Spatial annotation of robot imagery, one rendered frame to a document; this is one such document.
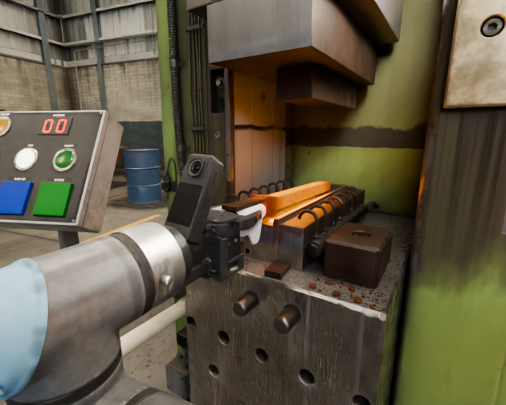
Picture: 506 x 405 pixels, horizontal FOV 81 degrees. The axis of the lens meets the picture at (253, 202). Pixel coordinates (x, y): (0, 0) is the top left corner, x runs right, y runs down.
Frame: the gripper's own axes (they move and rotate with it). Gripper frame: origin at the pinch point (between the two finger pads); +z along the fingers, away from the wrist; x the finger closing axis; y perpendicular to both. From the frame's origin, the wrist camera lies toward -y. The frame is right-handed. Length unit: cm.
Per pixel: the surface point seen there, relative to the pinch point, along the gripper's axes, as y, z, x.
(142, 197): 95, 257, -393
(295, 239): 5.9, 2.9, 6.1
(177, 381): 65, 10, -37
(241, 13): -30.8, 3.5, -4.8
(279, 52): -24.0, 3.8, 2.1
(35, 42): -238, 353, -913
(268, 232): 5.8, 2.9, 0.8
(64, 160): -6.1, -8.6, -45.5
